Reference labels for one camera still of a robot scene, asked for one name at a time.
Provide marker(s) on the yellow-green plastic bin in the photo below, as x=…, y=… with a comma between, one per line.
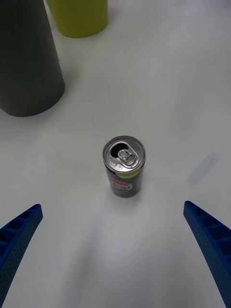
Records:
x=79, y=16

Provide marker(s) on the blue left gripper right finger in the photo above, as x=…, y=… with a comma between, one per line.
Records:
x=214, y=243

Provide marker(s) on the grey plastic bin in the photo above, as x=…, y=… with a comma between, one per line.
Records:
x=26, y=60

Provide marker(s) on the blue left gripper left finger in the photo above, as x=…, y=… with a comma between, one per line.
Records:
x=14, y=240

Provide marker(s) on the black drink can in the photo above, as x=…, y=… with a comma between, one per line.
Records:
x=124, y=173

